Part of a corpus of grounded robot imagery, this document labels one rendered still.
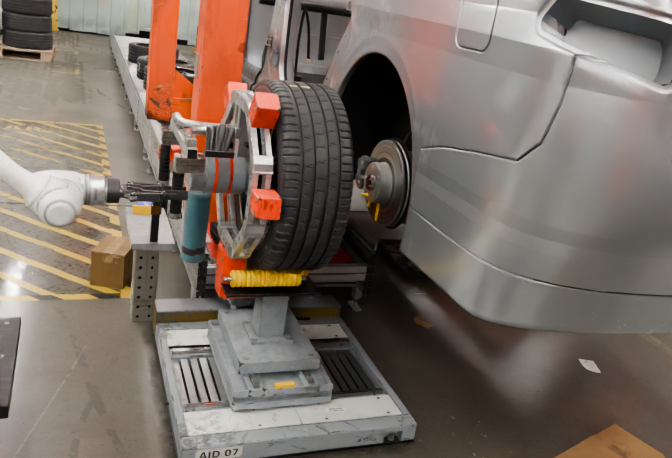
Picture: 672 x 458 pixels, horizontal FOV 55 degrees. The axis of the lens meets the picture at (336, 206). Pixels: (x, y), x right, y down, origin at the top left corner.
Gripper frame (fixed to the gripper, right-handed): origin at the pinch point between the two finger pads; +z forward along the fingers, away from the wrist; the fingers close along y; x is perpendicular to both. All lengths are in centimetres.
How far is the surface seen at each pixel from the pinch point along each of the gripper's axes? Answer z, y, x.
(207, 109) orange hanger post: 18, -57, 16
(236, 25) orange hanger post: 26, -57, 49
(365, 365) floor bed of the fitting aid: 84, -15, -76
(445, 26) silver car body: 66, 28, 61
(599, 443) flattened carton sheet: 161, 40, -81
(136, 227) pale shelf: -5, -68, -38
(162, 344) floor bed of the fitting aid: 5, -36, -75
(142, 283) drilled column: 0, -70, -65
